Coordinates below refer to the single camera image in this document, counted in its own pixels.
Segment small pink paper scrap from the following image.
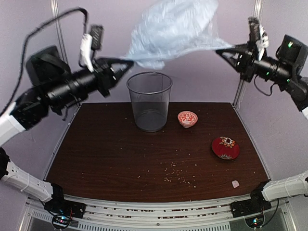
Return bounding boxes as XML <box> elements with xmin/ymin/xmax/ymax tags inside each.
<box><xmin>232</xmin><ymin>180</ymin><xmax>240</xmax><ymax>188</ymax></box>

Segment light blue plastic trash bag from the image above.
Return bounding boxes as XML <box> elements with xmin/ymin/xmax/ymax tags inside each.
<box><xmin>124</xmin><ymin>0</ymin><xmax>233</xmax><ymax>70</ymax></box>

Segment orange white patterned bowl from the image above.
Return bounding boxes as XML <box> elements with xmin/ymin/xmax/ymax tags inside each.
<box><xmin>177</xmin><ymin>111</ymin><xmax>198</xmax><ymax>128</ymax></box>

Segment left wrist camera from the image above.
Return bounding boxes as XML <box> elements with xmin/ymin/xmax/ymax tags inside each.
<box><xmin>79</xmin><ymin>25</ymin><xmax>104</xmax><ymax>73</ymax></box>

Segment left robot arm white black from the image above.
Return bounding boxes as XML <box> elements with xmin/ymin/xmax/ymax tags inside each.
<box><xmin>0</xmin><ymin>46</ymin><xmax>134</xmax><ymax>214</ymax></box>

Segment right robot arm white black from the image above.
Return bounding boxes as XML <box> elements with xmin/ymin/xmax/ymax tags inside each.
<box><xmin>216</xmin><ymin>35</ymin><xmax>308</xmax><ymax>213</ymax></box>

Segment grey mesh trash bin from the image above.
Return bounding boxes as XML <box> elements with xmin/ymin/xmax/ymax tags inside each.
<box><xmin>127</xmin><ymin>71</ymin><xmax>173</xmax><ymax>132</ymax></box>

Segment aluminium frame post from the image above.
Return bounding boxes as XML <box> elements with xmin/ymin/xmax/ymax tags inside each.
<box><xmin>233</xmin><ymin>0</ymin><xmax>263</xmax><ymax>110</ymax></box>
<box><xmin>50</xmin><ymin>0</ymin><xmax>76</xmax><ymax>68</ymax></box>

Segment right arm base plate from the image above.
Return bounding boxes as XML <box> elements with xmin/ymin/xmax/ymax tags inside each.
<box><xmin>231</xmin><ymin>199</ymin><xmax>272</xmax><ymax>218</ymax></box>

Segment red floral overturned bowl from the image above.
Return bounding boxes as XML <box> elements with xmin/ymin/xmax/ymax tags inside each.
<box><xmin>211</xmin><ymin>136</ymin><xmax>240</xmax><ymax>160</ymax></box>

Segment right aluminium frame post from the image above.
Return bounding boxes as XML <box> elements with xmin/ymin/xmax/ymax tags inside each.
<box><xmin>233</xmin><ymin>0</ymin><xmax>263</xmax><ymax>110</ymax></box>

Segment left aluminium frame post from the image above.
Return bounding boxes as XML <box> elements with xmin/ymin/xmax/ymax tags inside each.
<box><xmin>50</xmin><ymin>0</ymin><xmax>76</xmax><ymax>68</ymax></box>

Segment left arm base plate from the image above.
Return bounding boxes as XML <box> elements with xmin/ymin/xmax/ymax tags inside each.
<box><xmin>43</xmin><ymin>200</ymin><xmax>86</xmax><ymax>218</ymax></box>

